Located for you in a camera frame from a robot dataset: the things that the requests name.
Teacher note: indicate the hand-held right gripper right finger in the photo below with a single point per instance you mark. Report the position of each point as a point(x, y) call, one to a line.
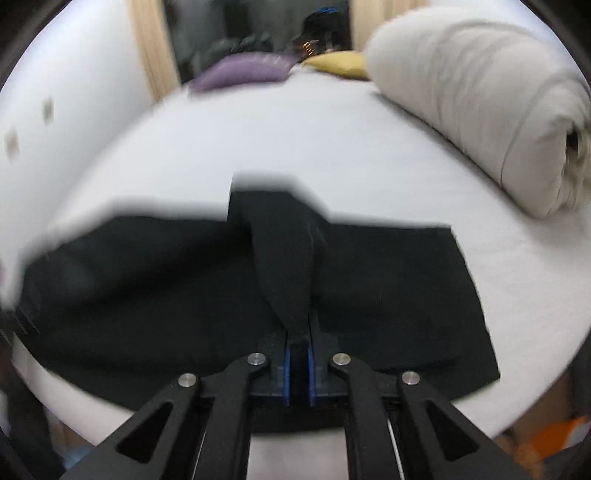
point(312, 374)

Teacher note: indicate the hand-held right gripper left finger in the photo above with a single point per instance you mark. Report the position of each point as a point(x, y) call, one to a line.
point(286, 374)

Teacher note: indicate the black pants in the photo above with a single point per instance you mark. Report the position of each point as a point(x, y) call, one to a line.
point(138, 295)

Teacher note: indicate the white bed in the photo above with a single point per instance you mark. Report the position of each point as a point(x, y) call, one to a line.
point(323, 138)

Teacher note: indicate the orange object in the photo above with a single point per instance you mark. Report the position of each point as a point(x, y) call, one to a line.
point(549, 438)

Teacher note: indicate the purple pillow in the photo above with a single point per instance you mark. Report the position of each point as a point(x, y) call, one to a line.
point(240, 71)

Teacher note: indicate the yellow pillow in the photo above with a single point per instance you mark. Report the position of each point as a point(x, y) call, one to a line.
point(339, 63)

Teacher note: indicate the rolled cream duvet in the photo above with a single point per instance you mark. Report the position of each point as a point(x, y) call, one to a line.
point(480, 101)

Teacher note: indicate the beige curtain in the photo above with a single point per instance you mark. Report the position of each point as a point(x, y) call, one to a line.
point(369, 18)
point(154, 46)

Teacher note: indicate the dark glass window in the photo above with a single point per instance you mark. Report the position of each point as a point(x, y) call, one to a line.
point(207, 27)

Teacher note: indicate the metal wall switch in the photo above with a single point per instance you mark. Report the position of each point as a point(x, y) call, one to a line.
point(47, 110)
point(11, 143)

